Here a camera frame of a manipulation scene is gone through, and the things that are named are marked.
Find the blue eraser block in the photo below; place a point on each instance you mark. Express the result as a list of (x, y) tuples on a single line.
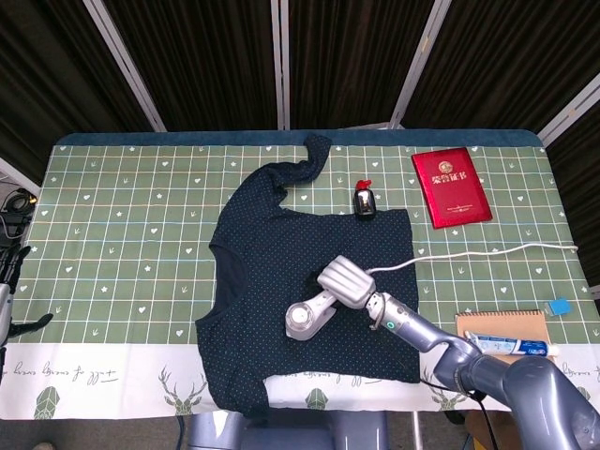
[(560, 307)]

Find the blue table pad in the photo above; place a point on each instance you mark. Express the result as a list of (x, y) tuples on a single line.
[(234, 137)]

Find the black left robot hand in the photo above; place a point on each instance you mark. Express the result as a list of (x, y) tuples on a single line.
[(8, 272)]

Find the small black red-capped bottle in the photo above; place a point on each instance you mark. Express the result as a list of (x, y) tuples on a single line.
[(364, 202)]

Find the grey robot torso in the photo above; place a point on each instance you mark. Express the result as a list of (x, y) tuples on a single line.
[(290, 431)]

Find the brown spiral notebook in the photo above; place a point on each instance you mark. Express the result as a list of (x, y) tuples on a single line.
[(506, 323)]

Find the white blue toothpaste tube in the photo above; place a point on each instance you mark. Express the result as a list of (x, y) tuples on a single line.
[(506, 345)]

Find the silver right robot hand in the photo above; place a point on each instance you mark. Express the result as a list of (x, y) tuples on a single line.
[(347, 281)]

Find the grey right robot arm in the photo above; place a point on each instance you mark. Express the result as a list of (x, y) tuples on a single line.
[(492, 361)]

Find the white partition frame post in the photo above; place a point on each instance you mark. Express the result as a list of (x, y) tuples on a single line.
[(281, 65), (569, 117), (419, 65), (126, 70)]

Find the navy dotted t-shirt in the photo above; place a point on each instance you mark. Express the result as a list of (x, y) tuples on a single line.
[(281, 262)]

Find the green checked tablecloth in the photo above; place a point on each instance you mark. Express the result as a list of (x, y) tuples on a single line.
[(131, 244)]

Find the white handheld steamer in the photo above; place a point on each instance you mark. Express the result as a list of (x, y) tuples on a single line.
[(302, 321)]

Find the red certificate book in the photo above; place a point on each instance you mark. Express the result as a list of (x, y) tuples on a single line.
[(452, 187)]

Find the dark brown partition panel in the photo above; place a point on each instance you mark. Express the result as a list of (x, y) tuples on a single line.
[(356, 61), (515, 61), (201, 61), (47, 75)]

